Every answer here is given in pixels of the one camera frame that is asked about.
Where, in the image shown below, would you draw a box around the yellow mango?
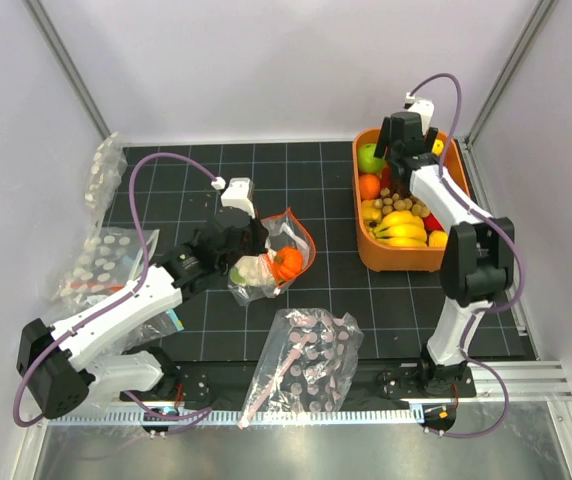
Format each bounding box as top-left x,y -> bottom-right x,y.
431,139 -> 445,156

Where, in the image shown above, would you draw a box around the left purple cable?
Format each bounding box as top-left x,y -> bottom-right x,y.
12,151 -> 222,434

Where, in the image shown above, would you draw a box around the white cauliflower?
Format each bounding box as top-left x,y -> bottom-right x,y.
229,254 -> 275,288

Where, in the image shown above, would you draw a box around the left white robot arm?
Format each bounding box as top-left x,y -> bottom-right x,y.
14,206 -> 267,419

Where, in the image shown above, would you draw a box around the clear bag white dots upright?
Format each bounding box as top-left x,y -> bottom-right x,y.
84,132 -> 127,229

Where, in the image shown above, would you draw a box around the clear bag orange zipper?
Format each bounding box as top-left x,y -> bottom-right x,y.
228,209 -> 317,306

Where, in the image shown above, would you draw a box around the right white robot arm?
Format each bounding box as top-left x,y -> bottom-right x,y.
375,110 -> 514,396

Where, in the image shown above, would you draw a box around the yellow lemon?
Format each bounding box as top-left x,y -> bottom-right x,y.
428,230 -> 448,248

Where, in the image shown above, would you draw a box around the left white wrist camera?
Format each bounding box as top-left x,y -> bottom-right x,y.
220,177 -> 256,218

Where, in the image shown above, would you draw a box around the clear bag white dots flat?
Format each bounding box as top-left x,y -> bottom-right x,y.
51,227 -> 144,311

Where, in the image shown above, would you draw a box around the orange plastic basket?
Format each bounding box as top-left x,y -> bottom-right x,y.
352,127 -> 445,272

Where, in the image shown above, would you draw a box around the green apple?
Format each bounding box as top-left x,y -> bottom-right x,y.
357,143 -> 386,174

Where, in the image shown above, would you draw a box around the aluminium cable rail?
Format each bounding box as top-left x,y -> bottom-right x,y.
50,403 -> 424,427

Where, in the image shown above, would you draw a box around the black grid mat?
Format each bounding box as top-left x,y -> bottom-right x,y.
106,142 -> 444,361

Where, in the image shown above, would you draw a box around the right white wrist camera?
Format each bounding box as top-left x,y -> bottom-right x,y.
404,92 -> 435,135

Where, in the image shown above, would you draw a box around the orange tangerine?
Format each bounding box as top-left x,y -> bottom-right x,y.
358,173 -> 382,200

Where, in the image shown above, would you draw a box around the brown longan cluster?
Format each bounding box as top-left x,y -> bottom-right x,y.
372,187 -> 431,219

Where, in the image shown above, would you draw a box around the orange pumpkin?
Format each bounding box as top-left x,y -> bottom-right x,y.
273,246 -> 304,282

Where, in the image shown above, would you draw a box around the red pomegranate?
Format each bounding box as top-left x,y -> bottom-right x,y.
423,213 -> 443,232

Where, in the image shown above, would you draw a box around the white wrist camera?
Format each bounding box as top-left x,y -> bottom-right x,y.
404,92 -> 435,135
220,177 -> 256,218

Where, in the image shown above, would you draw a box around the clear bag pink dots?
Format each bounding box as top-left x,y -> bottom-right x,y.
238,308 -> 364,429

